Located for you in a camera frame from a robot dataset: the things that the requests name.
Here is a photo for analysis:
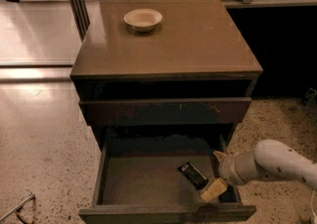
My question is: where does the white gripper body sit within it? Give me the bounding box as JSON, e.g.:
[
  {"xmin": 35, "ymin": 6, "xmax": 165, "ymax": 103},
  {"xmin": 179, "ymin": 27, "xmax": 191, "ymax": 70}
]
[{"xmin": 218, "ymin": 151, "xmax": 257, "ymax": 186}]

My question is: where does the black rxbar chocolate bar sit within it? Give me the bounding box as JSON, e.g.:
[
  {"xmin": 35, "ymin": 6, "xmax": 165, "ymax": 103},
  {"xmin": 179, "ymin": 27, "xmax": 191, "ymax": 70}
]
[{"xmin": 177, "ymin": 162, "xmax": 209, "ymax": 190}]

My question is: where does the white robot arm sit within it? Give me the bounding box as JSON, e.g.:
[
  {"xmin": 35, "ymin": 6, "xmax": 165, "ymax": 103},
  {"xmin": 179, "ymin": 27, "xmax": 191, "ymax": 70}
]
[{"xmin": 199, "ymin": 139, "xmax": 317, "ymax": 203}]

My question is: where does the closed top drawer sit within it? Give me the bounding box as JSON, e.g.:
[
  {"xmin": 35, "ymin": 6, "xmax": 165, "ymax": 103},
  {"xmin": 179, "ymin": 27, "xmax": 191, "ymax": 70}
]
[{"xmin": 79, "ymin": 97, "xmax": 252, "ymax": 126}]

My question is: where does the open middle drawer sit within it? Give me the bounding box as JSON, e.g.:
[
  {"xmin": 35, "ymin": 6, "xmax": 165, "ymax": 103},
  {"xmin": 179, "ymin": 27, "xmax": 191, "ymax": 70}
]
[{"xmin": 79, "ymin": 135, "xmax": 256, "ymax": 224}]

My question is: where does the brown drawer cabinet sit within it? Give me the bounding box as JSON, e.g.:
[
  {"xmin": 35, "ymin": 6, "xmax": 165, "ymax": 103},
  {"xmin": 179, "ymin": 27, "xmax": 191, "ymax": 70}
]
[{"xmin": 70, "ymin": 0, "xmax": 263, "ymax": 144}]

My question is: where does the white ceramic bowl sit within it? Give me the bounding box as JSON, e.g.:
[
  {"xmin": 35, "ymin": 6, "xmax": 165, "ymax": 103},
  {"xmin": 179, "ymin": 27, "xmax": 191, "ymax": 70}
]
[{"xmin": 124, "ymin": 9, "xmax": 162, "ymax": 33}]

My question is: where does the metal frame on floor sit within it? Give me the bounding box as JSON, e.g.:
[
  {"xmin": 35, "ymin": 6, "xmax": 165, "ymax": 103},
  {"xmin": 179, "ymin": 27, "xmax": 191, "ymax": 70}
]
[{"xmin": 0, "ymin": 193, "xmax": 35, "ymax": 224}]

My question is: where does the metal door post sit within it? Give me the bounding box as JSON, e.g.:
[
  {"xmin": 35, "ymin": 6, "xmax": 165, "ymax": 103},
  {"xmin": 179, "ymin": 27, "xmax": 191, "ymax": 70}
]
[{"xmin": 69, "ymin": 0, "xmax": 90, "ymax": 40}]

